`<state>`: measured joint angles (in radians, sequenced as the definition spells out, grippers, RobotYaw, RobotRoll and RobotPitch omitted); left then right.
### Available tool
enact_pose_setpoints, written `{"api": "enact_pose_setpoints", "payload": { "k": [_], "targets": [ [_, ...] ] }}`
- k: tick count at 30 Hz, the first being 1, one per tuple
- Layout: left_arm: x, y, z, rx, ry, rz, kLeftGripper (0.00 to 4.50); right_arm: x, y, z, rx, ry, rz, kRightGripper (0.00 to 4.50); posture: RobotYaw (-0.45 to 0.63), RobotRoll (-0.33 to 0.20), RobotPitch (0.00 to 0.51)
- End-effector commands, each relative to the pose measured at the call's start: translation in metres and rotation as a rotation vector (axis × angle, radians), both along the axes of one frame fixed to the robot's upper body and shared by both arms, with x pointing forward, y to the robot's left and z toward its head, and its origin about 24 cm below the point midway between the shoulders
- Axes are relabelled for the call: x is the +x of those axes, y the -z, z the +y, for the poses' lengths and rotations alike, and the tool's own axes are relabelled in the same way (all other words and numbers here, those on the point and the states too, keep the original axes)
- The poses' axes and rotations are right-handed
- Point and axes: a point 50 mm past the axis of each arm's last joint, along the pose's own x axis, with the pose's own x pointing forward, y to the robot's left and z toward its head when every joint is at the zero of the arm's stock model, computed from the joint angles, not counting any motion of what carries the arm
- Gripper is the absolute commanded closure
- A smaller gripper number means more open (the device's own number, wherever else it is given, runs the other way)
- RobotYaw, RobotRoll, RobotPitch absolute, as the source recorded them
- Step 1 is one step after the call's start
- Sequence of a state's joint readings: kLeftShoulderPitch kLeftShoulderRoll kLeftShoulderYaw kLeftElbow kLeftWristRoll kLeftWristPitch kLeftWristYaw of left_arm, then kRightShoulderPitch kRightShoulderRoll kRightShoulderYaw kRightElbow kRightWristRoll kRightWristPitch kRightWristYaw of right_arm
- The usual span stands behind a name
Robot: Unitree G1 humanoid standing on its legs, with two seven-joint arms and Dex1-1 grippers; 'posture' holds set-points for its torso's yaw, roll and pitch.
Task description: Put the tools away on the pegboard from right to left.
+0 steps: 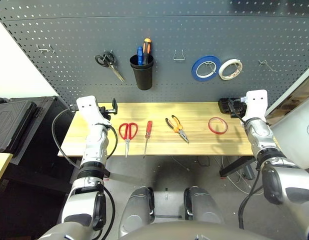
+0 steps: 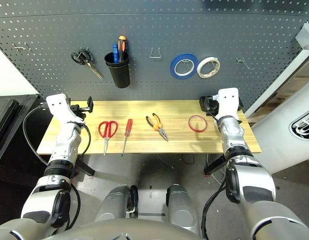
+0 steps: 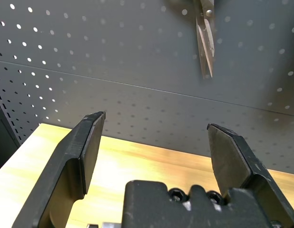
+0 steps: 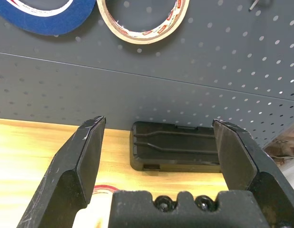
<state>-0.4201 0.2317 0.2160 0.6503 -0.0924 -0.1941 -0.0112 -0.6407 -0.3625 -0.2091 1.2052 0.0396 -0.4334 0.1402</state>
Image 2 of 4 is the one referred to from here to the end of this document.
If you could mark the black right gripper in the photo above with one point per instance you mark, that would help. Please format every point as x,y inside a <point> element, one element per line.
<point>212,109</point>

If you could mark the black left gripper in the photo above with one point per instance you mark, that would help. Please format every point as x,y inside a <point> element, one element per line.
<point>79,108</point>

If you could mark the red tape roll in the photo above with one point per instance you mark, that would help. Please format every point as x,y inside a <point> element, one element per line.
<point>189,123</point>

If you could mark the orange black needle-nose pliers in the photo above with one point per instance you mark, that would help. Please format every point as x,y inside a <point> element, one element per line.
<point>158,127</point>

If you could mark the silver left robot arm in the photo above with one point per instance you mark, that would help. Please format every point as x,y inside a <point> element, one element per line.
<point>65,142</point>

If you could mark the dark grey metal pegboard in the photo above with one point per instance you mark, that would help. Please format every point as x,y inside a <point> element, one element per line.
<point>154,30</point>

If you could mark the white tape roll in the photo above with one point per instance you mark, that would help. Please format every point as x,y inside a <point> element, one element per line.
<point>198,69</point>

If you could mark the black plastic cup holder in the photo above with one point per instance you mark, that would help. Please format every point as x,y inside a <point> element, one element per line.
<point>120,75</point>

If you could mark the blue tape roll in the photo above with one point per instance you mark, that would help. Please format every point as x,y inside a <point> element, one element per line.
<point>172,68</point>

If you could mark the silver long peg hook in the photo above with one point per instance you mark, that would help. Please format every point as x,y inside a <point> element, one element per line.
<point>242,60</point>

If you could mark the black flight case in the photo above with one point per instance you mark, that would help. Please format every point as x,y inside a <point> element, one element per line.
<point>29,112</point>

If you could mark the black ribbed hard case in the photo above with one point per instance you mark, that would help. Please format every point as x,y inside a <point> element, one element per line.
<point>4,125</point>

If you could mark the wooden shelf rack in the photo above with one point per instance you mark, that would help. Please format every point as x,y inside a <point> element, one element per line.
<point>289,82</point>

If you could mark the silver double peg hook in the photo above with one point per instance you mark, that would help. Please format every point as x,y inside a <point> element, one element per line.
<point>18,47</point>

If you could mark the silver robot left leg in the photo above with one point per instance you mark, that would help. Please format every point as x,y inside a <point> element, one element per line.
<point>117,205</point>

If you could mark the silver robot leg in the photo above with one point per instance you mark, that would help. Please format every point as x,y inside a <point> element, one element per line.
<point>182,207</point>
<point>117,205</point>

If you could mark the silver robot right leg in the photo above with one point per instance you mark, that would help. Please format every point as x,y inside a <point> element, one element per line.
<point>182,207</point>

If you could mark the translucent plastic box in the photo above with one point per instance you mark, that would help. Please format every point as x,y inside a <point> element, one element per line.
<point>305,35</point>

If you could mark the grey robot torso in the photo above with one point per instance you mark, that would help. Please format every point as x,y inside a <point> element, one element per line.
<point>129,231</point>

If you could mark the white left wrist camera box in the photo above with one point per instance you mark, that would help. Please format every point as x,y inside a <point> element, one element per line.
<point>58,105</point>

